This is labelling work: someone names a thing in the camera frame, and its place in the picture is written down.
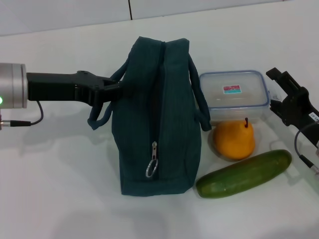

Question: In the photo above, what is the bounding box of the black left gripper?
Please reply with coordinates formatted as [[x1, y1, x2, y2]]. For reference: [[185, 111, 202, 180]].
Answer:
[[26, 70, 124, 108]]

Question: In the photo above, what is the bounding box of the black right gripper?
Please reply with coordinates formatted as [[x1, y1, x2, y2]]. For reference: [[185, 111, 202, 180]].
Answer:
[[266, 67, 319, 146]]

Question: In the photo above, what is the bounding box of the dark teal fabric lunch bag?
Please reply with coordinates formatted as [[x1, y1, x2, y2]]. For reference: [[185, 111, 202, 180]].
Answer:
[[87, 36, 212, 197]]

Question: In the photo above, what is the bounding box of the clear plastic food container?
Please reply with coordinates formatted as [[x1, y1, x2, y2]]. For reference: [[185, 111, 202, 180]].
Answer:
[[199, 70, 270, 124]]

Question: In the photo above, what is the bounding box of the yellow pear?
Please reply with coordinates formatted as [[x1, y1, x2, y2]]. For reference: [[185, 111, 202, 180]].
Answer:
[[213, 118, 256, 160]]

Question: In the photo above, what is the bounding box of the green cucumber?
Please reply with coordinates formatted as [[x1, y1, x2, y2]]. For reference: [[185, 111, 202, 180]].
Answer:
[[196, 149, 292, 199]]

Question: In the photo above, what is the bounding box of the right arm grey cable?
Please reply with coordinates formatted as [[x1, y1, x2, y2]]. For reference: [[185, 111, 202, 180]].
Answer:
[[294, 123, 319, 176]]

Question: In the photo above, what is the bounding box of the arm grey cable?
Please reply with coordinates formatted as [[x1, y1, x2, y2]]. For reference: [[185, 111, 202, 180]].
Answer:
[[294, 123, 319, 176], [0, 100, 45, 127]]

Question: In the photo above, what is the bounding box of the left arm grey cable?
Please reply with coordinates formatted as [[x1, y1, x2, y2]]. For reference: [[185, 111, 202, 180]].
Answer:
[[0, 100, 45, 127]]

